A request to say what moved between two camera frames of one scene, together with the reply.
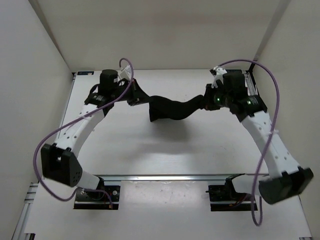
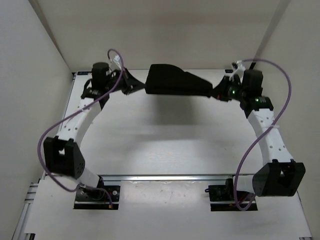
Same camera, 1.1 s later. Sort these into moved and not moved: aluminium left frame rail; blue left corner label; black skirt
Moved: black skirt
Not moved: blue left corner label; aluminium left frame rail
